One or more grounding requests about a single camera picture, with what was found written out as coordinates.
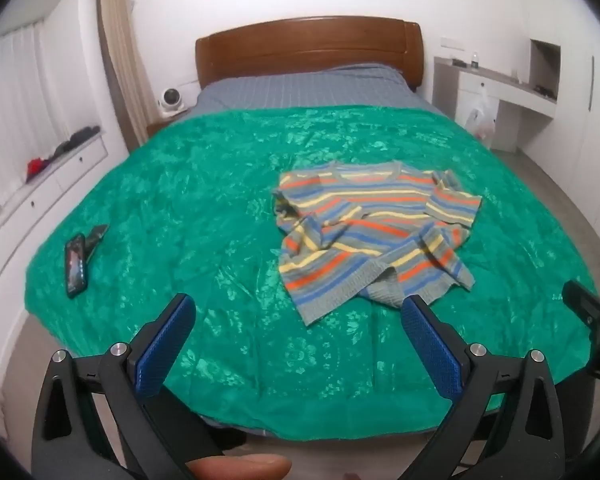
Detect person's left hand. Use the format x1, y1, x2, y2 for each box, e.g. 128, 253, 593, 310
187, 453, 292, 480

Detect white sheer curtain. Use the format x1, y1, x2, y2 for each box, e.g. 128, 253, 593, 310
0, 12, 78, 206

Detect folded glasses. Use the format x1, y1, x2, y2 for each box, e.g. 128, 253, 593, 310
82, 223, 110, 263

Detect green floral blanket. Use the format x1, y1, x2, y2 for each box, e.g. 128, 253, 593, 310
24, 105, 600, 443

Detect brown wooden headboard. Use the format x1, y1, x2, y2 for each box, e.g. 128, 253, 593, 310
195, 16, 426, 93

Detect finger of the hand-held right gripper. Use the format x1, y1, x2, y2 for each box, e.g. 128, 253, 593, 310
562, 280, 600, 343

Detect beige curtain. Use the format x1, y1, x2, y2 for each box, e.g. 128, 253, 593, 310
96, 0, 151, 151

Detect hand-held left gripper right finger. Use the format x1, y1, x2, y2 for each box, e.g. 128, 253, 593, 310
400, 294, 573, 480

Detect wooden nightstand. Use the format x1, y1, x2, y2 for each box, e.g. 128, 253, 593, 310
146, 107, 193, 138

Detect red cloth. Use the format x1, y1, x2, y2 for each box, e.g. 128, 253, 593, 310
26, 158, 53, 181

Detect grey checked bed sheet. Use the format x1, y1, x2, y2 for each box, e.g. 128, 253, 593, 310
187, 64, 448, 121

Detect clear plastic bag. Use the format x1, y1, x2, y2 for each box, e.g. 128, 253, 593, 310
464, 85, 497, 150

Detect white desk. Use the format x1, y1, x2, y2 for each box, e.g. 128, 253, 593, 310
432, 56, 561, 153

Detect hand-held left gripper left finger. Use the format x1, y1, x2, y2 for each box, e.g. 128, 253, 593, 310
30, 293, 226, 480

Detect striped knit sweater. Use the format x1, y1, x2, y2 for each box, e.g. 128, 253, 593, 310
271, 160, 482, 327

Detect black smartphone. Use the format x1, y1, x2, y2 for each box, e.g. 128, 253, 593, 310
65, 233, 89, 299

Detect white drawer cabinet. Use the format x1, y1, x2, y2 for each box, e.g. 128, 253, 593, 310
0, 130, 131, 321

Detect white wardrobe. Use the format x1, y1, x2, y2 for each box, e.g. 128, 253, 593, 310
525, 10, 600, 241

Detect dark clothes pile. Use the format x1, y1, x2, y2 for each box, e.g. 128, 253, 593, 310
50, 126, 102, 158

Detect white round camera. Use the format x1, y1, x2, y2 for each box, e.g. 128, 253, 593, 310
158, 87, 188, 114

